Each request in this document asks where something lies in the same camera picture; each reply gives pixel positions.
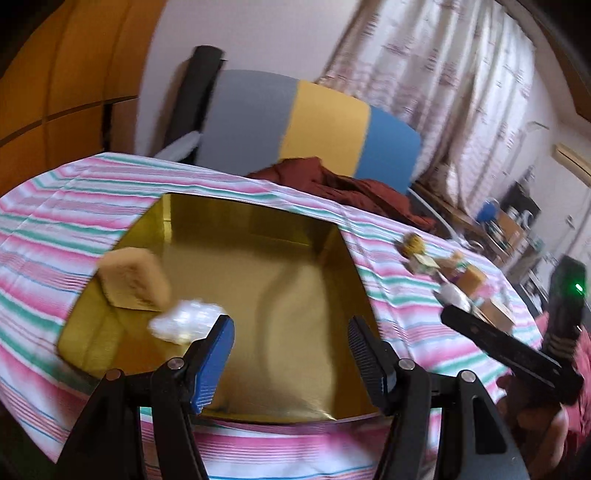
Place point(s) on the black foam roll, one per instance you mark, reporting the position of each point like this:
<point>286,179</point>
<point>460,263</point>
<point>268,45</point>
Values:
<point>194,92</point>

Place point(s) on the yellow plush toy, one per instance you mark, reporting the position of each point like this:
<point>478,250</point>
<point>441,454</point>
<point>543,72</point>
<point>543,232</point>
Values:
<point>412,244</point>

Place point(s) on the tan sponge block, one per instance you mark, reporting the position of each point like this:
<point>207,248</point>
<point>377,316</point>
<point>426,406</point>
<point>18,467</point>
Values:
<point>133,278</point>

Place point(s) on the wooden cabinet with clutter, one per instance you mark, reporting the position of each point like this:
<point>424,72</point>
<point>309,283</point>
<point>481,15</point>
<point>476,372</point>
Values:
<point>513,221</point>

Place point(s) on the dark red blanket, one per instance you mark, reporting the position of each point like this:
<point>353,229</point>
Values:
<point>308,175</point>

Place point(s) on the grey yellow blue chair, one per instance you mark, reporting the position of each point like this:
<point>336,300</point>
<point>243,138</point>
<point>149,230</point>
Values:
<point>255,119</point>

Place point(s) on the small cardboard box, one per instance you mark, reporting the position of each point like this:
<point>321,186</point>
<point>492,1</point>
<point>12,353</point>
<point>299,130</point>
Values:
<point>471,280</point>

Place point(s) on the white plastic ball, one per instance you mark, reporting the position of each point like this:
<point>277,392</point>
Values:
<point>185,322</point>

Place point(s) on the patterned beige curtain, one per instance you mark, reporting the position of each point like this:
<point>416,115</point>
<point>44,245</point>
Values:
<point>458,72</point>

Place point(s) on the small green white box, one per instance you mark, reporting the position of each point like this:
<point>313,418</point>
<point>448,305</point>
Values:
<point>422,264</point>

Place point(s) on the wooden wardrobe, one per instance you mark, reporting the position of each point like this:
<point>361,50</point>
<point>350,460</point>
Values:
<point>72,88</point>

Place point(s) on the gold tray box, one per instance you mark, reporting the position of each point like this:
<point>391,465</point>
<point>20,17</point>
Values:
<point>291,286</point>

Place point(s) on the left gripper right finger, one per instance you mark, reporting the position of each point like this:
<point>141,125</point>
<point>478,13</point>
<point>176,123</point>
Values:
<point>401,390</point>

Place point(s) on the white foam block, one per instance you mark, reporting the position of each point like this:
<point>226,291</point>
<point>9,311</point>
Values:
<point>450,294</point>

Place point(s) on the wooden side table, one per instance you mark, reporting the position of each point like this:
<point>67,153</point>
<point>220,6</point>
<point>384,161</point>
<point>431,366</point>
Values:
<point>451,223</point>

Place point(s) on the air conditioner unit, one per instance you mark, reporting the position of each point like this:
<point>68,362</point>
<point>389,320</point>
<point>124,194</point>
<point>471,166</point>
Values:
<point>573,162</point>

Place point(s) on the person's right hand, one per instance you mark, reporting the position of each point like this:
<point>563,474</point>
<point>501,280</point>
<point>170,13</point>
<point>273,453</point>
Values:
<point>544,429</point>

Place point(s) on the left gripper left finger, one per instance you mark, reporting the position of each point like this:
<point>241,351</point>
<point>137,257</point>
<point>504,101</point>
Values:
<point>182,387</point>

